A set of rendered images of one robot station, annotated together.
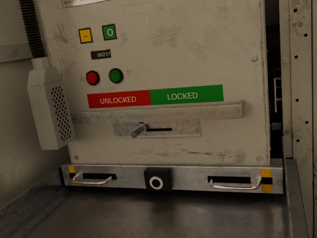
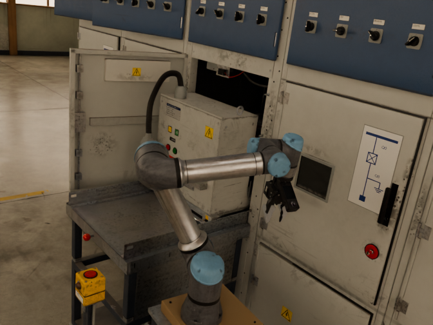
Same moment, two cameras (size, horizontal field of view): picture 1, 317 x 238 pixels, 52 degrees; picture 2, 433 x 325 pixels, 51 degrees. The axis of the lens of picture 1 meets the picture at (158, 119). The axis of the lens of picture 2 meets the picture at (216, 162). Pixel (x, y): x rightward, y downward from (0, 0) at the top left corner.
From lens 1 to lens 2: 1.65 m
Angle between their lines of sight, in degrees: 27
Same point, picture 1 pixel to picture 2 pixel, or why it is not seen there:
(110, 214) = (152, 206)
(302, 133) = (255, 213)
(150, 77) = (184, 157)
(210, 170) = (192, 207)
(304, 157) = (254, 226)
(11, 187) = (129, 178)
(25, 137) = not seen: hidden behind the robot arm
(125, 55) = (179, 144)
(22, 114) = not seen: hidden behind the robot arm
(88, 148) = not seen: hidden behind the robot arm
